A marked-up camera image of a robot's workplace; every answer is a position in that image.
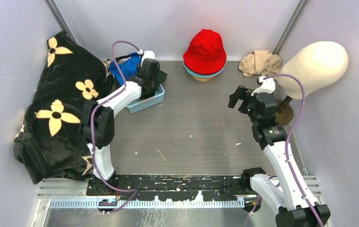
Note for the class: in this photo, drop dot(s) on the beige mannequin head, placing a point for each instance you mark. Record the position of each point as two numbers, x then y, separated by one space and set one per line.
318 65

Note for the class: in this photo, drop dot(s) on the dark red bucket hat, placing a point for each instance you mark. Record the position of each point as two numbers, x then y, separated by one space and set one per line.
202 74

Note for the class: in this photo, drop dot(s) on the dark green bucket hat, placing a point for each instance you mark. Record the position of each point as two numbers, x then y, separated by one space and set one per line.
161 77

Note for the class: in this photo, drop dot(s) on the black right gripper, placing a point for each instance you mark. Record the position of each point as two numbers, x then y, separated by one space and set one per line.
240 94

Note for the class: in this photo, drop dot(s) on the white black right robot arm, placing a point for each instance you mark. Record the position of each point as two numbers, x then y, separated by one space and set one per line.
291 201

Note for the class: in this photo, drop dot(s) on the beige crumpled cloth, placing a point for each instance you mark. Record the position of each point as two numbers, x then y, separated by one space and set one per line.
261 62

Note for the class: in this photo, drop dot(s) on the black floral blanket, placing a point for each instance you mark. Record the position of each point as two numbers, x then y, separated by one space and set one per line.
49 144

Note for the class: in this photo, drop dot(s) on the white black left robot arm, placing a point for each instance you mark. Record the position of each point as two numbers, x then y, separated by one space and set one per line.
97 120

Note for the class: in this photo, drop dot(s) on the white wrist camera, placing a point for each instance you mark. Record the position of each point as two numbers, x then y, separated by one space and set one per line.
145 55
267 85

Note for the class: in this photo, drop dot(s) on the blue bucket hat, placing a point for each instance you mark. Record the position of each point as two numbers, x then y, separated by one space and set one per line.
128 66

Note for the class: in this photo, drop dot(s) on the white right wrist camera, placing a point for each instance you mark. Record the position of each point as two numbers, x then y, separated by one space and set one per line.
267 85

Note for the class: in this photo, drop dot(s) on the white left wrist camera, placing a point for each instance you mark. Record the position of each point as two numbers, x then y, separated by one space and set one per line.
145 55

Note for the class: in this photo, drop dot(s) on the bright red bucket hat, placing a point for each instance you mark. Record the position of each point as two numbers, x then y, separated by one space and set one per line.
205 54

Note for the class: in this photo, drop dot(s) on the light blue plastic basket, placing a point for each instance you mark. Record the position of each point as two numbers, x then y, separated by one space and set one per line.
138 105

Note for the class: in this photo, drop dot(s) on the cyan bucket hat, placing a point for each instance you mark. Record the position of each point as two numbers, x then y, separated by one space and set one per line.
202 76

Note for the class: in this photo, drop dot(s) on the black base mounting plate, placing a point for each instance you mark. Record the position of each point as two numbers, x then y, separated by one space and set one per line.
173 187

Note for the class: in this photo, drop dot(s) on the wooden hat stand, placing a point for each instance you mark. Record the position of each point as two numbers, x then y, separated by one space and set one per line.
203 79

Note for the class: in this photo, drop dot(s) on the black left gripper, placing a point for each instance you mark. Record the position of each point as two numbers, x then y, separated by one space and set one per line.
155 79

